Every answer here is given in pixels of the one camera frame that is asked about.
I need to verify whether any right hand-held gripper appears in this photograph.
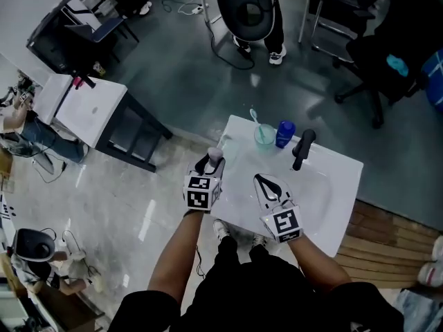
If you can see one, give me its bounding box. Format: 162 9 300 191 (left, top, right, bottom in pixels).
253 173 305 244

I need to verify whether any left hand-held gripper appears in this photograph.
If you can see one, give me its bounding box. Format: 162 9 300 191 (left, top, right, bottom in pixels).
182 153 226 214

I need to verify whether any clear soap dish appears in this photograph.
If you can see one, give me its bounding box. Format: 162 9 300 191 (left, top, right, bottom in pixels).
221 135 244 164

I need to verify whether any person's right forearm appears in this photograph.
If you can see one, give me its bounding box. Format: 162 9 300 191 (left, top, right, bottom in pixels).
288 235 352 290

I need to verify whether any person's left forearm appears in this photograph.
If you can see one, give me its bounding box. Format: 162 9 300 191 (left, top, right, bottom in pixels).
147 209 205 300

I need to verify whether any green translucent cup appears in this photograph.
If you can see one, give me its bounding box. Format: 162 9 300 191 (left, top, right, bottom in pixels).
253 123 277 155

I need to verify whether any white washbasin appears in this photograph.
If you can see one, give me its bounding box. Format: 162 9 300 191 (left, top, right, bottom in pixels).
210 114 365 259
33 73 129 149

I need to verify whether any blue bottle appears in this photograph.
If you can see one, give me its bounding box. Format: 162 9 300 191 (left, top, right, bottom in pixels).
275 120 297 149

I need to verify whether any person's left shoe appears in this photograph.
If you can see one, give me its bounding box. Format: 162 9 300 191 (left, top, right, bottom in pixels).
212 219 231 242

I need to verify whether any green toothbrush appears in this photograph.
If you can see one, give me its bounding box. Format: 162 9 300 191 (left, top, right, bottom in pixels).
249 108 269 145

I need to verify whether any person's black clothing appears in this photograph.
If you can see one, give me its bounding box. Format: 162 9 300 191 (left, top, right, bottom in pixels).
109 235 406 332

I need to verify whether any wooden slat floor mat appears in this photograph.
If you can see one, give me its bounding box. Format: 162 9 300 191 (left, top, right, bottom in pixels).
333 199 443 291

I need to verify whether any white power strip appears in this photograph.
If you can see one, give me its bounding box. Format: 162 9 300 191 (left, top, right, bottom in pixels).
177 3 204 16

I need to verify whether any blue seat chair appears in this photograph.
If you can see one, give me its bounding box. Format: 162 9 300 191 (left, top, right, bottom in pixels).
63 15 141 64

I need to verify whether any cyan cloth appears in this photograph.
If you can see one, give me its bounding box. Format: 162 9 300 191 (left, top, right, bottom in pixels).
386 53 410 77

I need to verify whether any black office chair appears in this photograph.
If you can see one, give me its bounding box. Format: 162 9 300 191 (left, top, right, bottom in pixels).
333 0 443 130

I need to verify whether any blue round container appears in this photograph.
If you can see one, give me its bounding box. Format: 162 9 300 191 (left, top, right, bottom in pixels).
419 48 443 114

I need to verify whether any black cabinet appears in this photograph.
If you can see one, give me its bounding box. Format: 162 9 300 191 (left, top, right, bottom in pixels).
26 6 91 75

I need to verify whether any black floor cable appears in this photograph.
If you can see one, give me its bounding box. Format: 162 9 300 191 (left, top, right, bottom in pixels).
206 19 256 71

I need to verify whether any black metal frame chair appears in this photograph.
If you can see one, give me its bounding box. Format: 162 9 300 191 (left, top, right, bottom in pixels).
298 0 377 64

